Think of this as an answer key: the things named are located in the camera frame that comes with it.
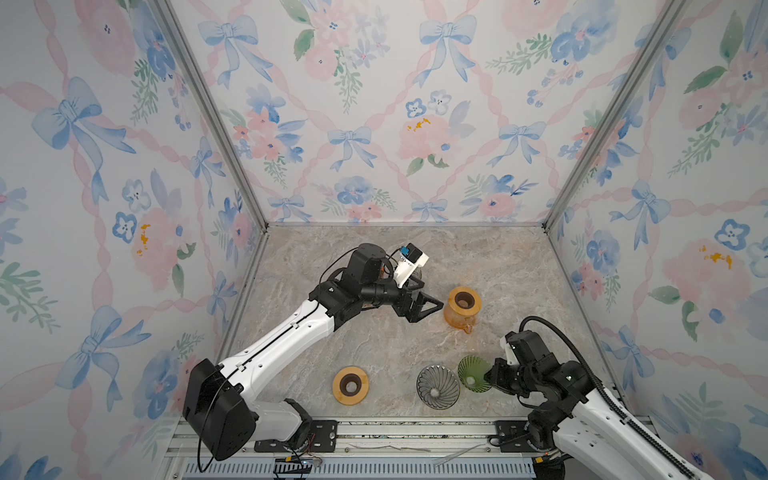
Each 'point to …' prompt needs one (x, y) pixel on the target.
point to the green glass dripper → (471, 373)
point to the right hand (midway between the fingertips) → (482, 376)
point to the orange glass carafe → (459, 321)
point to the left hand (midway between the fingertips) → (433, 293)
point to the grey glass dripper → (438, 387)
